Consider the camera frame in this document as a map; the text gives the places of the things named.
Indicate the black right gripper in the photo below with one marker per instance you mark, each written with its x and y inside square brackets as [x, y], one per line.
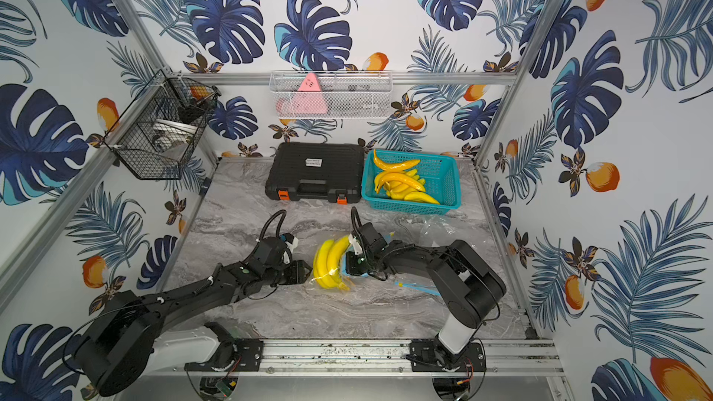
[350, 267]

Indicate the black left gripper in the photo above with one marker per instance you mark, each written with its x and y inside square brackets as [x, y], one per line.
[295, 272]

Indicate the clear bag with banana peel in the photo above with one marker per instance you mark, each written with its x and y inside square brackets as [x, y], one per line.
[350, 281]

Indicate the green-yellow banana bunch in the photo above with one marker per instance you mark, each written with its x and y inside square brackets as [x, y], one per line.
[327, 264]

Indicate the yellow banana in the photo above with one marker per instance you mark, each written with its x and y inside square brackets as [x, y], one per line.
[421, 197]

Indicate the orange-yellow banana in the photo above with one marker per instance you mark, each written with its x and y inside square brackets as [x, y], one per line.
[383, 166]

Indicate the clear zip-top bag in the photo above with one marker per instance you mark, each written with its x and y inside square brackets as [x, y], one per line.
[428, 231]

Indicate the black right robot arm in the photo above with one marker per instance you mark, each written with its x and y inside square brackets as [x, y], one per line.
[469, 287]

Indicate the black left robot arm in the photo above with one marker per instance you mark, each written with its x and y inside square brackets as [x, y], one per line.
[115, 349]

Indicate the black plastic tool case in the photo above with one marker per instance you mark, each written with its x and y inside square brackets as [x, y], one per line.
[330, 172]

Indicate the teal plastic basket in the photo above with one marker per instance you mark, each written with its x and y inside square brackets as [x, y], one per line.
[439, 174]

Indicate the pink triangular object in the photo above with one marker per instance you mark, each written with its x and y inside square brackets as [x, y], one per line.
[308, 100]

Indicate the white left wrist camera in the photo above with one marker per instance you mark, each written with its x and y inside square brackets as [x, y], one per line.
[291, 241]

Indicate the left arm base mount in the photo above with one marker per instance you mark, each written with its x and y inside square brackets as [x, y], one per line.
[232, 354]

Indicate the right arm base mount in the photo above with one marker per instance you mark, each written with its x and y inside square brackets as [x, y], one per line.
[445, 356]

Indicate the black wire basket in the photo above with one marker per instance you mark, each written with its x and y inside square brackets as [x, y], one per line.
[157, 135]

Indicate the white wire shelf basket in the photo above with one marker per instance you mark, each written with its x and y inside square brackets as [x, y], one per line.
[349, 94]

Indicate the aluminium front rail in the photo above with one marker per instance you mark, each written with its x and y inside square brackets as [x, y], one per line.
[196, 354]

